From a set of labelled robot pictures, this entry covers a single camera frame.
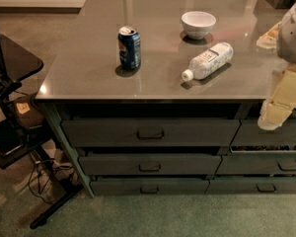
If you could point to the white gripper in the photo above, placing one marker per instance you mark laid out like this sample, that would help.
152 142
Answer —
293 37

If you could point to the grey drawer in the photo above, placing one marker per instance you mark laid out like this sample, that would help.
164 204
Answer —
149 164
261 164
264 186
105 132
149 186
249 134

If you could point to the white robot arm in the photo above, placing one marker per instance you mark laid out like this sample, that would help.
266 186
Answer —
286 40

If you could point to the snack bag on counter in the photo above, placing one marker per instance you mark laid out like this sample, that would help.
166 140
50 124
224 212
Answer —
269 39

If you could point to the clear plastic water bottle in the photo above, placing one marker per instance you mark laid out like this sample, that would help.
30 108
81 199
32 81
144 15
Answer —
208 61

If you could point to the white ceramic bowl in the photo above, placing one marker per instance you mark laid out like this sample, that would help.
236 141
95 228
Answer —
198 24

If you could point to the blue Pepsi soda can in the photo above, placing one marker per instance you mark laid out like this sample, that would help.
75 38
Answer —
129 44

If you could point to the brown box with label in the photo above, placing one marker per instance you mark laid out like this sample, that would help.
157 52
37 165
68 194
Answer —
28 113

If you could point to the black laptop stand cart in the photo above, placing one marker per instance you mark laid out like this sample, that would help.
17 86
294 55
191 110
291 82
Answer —
17 141

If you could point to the grey drawer cabinet frame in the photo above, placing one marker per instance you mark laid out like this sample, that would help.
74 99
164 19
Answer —
69 110

